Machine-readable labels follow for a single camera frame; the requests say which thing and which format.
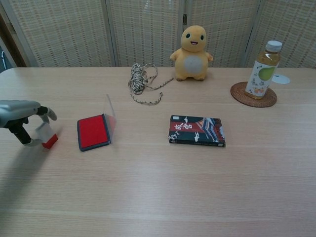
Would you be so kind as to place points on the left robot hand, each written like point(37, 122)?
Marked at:
point(14, 108)

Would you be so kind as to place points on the red stamp block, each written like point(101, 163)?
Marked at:
point(49, 140)

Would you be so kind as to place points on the red ink pad with lid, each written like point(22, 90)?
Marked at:
point(93, 132)

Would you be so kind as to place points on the woven folding screen panel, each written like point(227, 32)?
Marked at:
point(298, 29)
point(227, 29)
point(145, 29)
point(61, 32)

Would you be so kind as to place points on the yellow plush toy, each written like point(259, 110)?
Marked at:
point(192, 61)

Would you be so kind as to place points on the black and red book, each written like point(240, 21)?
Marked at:
point(197, 129)

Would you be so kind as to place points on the metal screen hinge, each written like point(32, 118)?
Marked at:
point(184, 19)

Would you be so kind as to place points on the brown woven round coaster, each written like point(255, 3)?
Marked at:
point(239, 95)

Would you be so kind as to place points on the tea bottle with white cap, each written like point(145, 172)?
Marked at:
point(263, 74)

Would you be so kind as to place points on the white round disc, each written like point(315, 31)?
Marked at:
point(281, 79)

